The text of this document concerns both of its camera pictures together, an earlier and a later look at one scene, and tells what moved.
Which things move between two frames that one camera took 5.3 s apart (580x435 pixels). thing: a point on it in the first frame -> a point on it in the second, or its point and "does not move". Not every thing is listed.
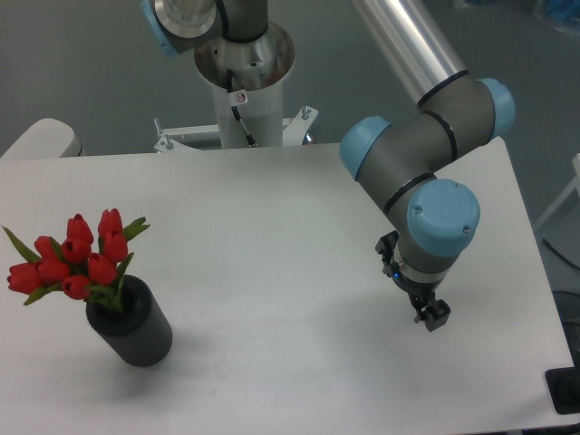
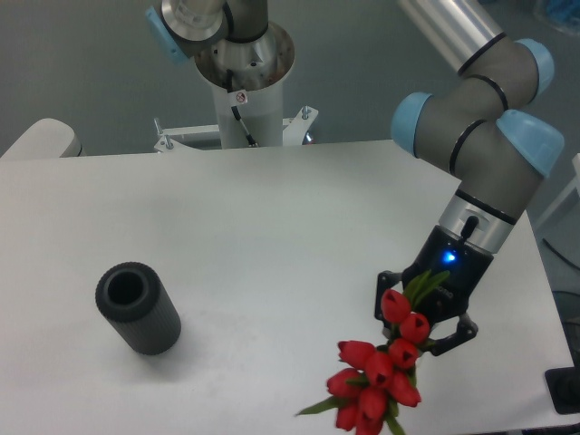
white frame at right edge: (575, 185) does not move
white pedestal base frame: (294, 130) does not move
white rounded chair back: (46, 139) does not move
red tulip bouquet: (70, 264) -> (375, 381)
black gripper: (432, 314) -> (466, 265)
